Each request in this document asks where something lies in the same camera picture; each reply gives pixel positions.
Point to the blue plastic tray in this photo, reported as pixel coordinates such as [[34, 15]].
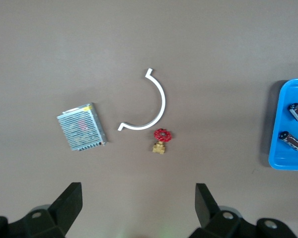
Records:
[[280, 153]]

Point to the metal mesh power supply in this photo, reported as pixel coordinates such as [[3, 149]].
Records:
[[82, 126]]

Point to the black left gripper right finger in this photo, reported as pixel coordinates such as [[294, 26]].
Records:
[[208, 210]]

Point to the white curved plastic bracket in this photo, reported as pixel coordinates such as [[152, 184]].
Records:
[[162, 104]]

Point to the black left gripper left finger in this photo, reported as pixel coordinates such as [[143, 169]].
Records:
[[64, 205]]

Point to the dark brown rectangular component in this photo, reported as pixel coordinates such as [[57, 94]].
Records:
[[290, 140]]

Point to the brass valve red handwheel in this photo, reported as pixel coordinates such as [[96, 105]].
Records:
[[161, 135]]

